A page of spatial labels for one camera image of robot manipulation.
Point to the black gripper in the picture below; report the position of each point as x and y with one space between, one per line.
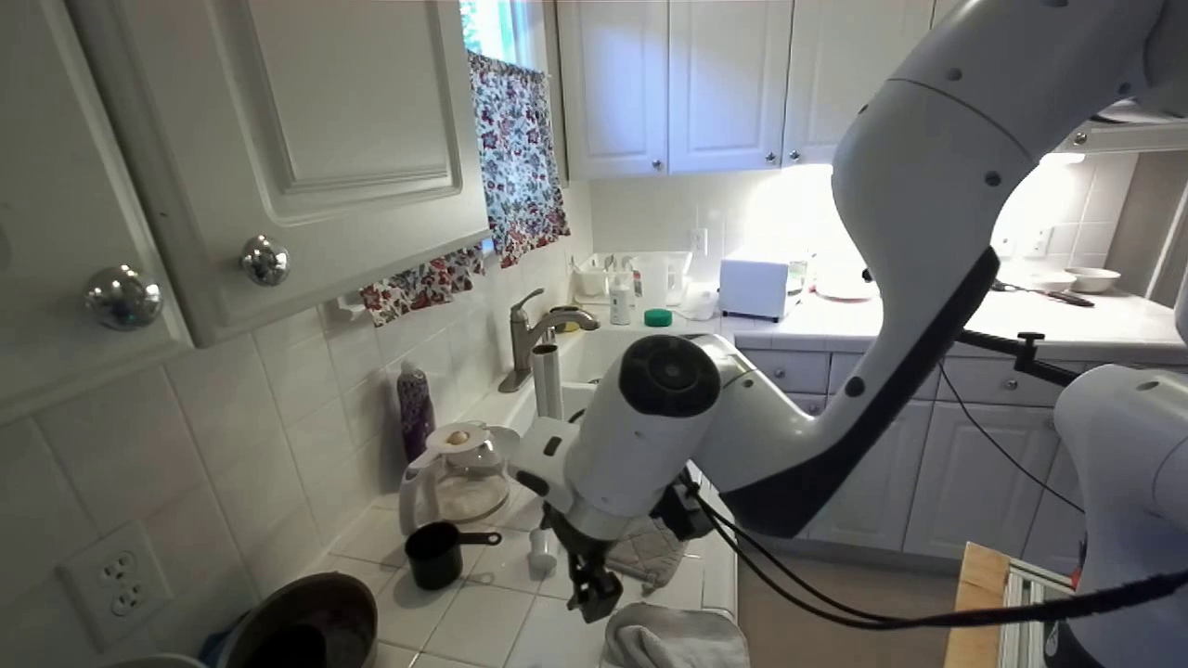
572 540

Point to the black measuring scoop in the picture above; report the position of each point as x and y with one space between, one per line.
434 559

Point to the black pan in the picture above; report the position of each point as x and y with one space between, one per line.
310 617

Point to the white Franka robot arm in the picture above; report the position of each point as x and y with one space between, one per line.
942 151

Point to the white upright cylinder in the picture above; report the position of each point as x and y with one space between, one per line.
546 374

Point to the small white plastic piece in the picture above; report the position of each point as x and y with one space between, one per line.
544 553

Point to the white folded towel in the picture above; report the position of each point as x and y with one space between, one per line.
674 635

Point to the grey round dish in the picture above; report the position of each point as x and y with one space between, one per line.
505 445

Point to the white ceramic sink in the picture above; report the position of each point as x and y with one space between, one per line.
597 355

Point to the purple bottle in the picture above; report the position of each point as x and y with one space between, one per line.
414 413

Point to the silver sink faucet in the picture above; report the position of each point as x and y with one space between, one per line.
526 340

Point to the green round lid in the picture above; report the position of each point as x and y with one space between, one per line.
658 318

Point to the white soap bottle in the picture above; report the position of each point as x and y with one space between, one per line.
623 301

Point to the clear countertop containers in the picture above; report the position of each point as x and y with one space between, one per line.
644 275

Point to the white box appliance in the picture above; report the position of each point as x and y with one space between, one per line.
750 285

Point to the white base cabinet row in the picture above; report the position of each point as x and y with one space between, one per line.
979 482

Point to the floral curtain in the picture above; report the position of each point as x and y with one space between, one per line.
522 159

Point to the round silver cabinet knob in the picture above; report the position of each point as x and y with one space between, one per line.
124 294
267 261

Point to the window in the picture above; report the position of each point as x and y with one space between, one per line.
504 31

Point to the white bowl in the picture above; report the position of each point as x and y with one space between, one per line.
1096 279

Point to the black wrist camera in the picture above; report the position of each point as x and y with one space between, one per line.
685 506

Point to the aluminium mounting frame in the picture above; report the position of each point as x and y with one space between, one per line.
1033 617

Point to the white wall outlet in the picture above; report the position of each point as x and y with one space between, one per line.
117 581

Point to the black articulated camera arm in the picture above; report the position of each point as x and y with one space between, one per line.
1026 355

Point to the white wall cabinet row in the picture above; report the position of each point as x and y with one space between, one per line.
728 74

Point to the wide white wall cabinet door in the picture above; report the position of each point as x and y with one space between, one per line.
310 125

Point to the narrow white wall cabinet door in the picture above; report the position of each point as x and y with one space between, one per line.
60 186

